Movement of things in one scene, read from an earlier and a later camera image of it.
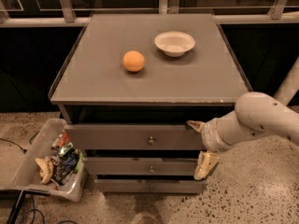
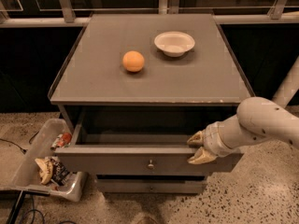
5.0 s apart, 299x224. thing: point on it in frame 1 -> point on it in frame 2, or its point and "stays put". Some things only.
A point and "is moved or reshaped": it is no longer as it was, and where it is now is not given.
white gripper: [208, 137] -> [212, 140]
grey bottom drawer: [150, 186] stays put
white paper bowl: [175, 43] stays put
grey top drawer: [134, 136] is moved or reshaped
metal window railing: [65, 15] stays put
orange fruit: [134, 61] stays put
